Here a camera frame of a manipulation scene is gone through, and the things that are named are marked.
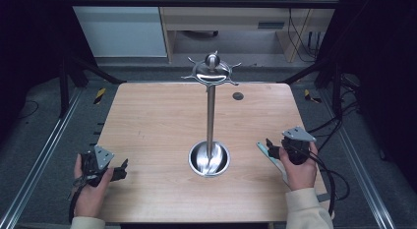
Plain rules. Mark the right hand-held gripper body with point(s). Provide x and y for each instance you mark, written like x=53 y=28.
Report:
x=297 y=147

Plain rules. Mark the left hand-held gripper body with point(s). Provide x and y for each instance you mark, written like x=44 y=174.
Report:
x=102 y=156

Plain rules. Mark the pale green utensil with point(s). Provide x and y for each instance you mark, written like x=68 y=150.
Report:
x=268 y=155

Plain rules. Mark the stainless steel utensil stand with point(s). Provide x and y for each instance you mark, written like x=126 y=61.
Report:
x=210 y=117

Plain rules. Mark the person's right hand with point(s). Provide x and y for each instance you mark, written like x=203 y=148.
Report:
x=301 y=176

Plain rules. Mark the person's left hand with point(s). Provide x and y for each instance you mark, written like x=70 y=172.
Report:
x=89 y=199

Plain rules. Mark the yellow black floor tape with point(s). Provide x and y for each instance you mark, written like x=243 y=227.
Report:
x=100 y=95
x=309 y=96

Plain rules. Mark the dark round table grommet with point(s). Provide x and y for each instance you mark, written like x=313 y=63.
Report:
x=238 y=96

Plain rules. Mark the white cabinet panel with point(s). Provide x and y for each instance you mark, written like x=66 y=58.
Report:
x=121 y=29

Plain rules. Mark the light wooden desk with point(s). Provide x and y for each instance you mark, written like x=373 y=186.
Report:
x=226 y=22

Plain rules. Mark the aluminium floor rail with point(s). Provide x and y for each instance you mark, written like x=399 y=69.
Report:
x=360 y=163
x=39 y=160

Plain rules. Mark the black frame strut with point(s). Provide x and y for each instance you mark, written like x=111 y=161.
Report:
x=82 y=71
x=324 y=75

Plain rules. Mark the black horizontal frame bar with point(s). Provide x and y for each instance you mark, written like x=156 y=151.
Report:
x=203 y=3

